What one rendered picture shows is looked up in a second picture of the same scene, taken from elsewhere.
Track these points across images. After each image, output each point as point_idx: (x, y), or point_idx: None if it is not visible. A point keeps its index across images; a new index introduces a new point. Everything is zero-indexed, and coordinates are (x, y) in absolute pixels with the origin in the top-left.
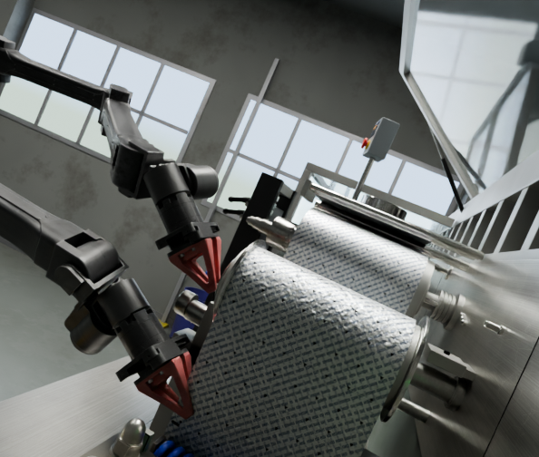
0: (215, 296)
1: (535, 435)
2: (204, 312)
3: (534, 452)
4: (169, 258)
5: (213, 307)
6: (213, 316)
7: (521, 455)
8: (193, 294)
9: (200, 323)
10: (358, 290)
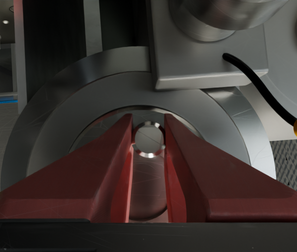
0: (31, 152)
1: None
2: (179, 26)
3: None
4: None
5: (47, 118)
6: (23, 110)
7: None
8: (232, 25)
9: (149, 2)
10: None
